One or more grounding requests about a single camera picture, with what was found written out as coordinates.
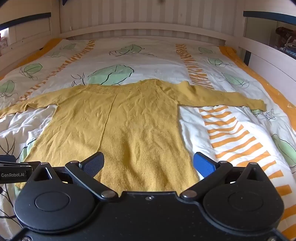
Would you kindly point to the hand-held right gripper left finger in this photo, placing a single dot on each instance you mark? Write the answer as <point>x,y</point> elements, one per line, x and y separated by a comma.
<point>94,163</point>

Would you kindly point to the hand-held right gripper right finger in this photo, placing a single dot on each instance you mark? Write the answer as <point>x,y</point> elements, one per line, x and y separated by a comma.
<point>204,165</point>

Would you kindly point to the yellow knit sweater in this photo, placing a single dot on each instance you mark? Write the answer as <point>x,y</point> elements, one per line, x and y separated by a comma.
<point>138,127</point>

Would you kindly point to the leaf printed blanket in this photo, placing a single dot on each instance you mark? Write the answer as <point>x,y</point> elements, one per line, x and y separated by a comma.
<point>150,58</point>

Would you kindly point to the brown object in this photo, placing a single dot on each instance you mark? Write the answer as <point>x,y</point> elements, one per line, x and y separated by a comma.
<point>285,34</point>

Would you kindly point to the dark blue bed post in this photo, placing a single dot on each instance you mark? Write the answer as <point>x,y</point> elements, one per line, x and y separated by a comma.
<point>247,58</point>

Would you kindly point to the dark blue rail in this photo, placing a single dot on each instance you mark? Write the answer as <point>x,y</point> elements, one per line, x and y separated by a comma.
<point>25,19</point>
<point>270,16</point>

